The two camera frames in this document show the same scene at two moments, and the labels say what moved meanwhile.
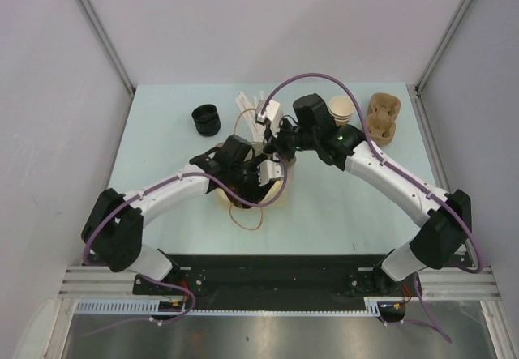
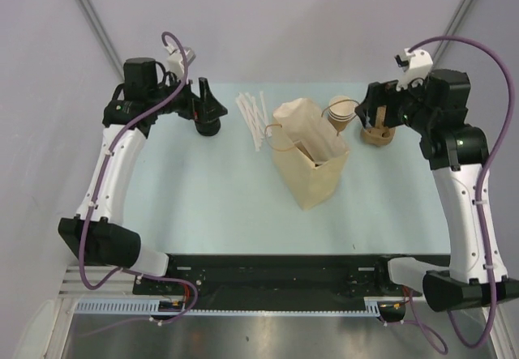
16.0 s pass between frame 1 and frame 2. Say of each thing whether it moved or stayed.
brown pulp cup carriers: stayed
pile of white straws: stayed
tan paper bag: moved
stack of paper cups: stayed
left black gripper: moved
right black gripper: moved
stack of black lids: stayed
